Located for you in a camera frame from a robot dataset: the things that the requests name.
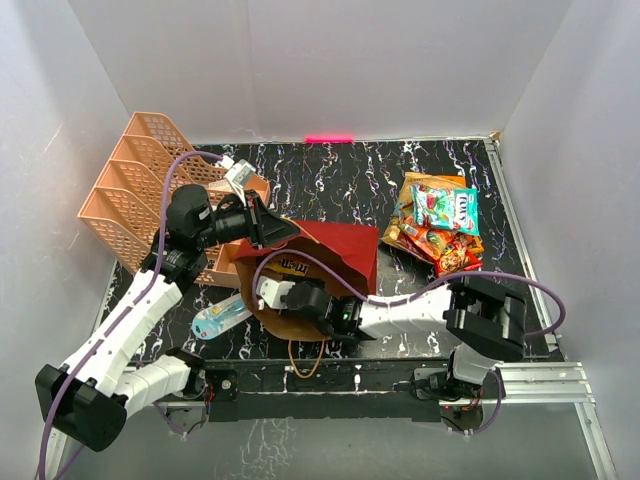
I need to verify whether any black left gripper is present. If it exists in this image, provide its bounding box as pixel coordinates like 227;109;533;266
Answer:
195;189;300;250

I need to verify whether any yellow candy pack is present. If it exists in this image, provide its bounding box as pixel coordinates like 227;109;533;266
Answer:
265;254;309;277

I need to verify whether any red brown paper bag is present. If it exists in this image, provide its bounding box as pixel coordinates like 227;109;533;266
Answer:
233;220;379;342

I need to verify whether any red doritos chip bag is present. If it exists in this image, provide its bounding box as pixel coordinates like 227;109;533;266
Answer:
381;217;435;264

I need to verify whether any orange candy bag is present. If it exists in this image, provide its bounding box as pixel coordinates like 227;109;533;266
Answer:
400;222;456;260

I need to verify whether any red skittles candy bag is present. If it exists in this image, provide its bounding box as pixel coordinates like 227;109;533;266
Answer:
435;233;483;277

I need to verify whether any gold teal kettle chips bag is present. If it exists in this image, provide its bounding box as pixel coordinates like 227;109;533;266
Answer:
381;172;467;246

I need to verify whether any green white candy box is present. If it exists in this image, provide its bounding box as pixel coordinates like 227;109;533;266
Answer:
410;185;479;236

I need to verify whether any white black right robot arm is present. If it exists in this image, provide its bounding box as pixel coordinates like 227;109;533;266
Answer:
275;277;526;401

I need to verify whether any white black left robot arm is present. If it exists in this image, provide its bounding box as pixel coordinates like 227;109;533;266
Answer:
35;184;300;452

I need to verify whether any blue white packaged item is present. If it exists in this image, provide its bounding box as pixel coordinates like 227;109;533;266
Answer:
191;294;251;341

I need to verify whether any pink tape strip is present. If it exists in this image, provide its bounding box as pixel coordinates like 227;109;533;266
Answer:
304;134;354;144

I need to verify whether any peach plastic file organizer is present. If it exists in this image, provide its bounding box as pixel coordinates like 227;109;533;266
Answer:
78;112;270;274

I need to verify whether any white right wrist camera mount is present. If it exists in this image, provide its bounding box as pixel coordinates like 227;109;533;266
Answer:
257;276;295;311

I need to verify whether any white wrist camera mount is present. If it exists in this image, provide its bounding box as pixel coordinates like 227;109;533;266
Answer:
219;155;256;205
257;276;295;311

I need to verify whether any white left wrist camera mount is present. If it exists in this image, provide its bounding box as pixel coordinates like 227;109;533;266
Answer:
219;155;256;205

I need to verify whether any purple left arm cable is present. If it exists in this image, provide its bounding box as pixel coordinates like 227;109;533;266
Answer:
35;151;236;480

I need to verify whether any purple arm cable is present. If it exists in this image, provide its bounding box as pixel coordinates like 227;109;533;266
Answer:
35;151;236;480
251;249;569;436

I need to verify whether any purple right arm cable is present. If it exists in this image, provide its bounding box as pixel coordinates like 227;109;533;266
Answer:
251;249;569;436

